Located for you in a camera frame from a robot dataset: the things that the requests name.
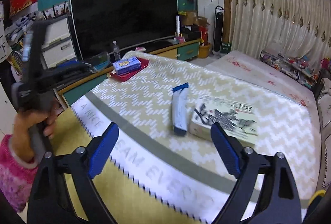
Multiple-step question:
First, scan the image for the black tower fan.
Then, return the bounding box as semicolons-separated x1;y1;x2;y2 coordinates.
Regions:
212;6;224;55

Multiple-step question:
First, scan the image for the beige sectional sofa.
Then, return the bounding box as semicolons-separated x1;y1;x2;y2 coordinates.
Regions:
313;68;331;190

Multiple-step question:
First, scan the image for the white floral floor mattress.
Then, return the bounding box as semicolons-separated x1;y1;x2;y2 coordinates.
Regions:
205;50;318;108

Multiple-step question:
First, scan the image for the cream patterned curtain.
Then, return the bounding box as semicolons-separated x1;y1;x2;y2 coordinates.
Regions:
229;0;330;71

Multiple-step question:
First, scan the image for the blue tissue pack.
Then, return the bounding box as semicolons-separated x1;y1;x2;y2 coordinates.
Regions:
113;56;141;75

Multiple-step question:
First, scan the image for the teal yellow tv cabinet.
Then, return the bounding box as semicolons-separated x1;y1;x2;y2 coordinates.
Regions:
55;39;203;109

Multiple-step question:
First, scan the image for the green flower cover book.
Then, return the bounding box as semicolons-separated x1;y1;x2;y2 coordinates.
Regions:
189;95;258;145

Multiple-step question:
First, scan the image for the person left hand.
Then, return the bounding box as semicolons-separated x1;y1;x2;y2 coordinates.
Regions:
11;99;58;163

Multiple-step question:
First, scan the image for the black flat screen television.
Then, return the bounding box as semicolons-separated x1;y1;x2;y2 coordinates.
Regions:
70;0;178;60

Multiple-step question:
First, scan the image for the clear water bottle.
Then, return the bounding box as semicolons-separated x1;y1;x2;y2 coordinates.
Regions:
113;41;121;62

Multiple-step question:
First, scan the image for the white drawer cabinet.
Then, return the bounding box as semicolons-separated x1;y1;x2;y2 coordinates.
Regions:
42;15;76;68

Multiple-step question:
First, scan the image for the blue white toothpaste tube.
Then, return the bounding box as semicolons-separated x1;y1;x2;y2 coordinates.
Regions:
172;82;189;137

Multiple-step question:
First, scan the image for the yellow white table cloth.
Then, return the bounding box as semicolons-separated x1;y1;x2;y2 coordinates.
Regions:
52;52;320;223

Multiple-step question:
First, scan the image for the yellow rimmed black trash bin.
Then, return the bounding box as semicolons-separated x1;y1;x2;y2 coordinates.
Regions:
307;189;326;210

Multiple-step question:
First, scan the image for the red tray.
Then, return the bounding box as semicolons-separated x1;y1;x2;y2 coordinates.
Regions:
108;56;149;82

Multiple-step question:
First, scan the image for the low shelf with toys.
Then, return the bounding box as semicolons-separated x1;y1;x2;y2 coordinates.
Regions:
260;50;316;90

